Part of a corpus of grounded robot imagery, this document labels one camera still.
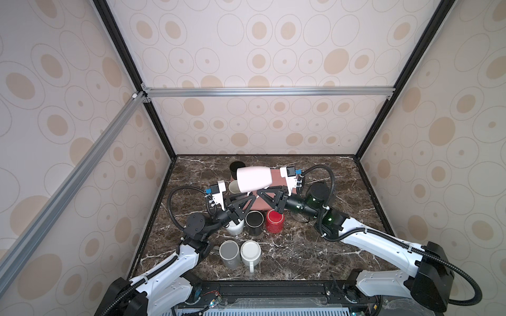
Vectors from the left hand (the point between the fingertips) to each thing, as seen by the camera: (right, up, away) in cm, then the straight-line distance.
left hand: (259, 201), depth 62 cm
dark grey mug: (-11, -21, +11) cm, 26 cm away
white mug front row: (-3, -23, +14) cm, 27 cm away
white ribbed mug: (-11, -15, +21) cm, 28 cm away
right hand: (+2, +3, +2) cm, 4 cm away
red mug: (+7, -12, +22) cm, 26 cm away
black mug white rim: (-2, -12, +21) cm, 25 cm away
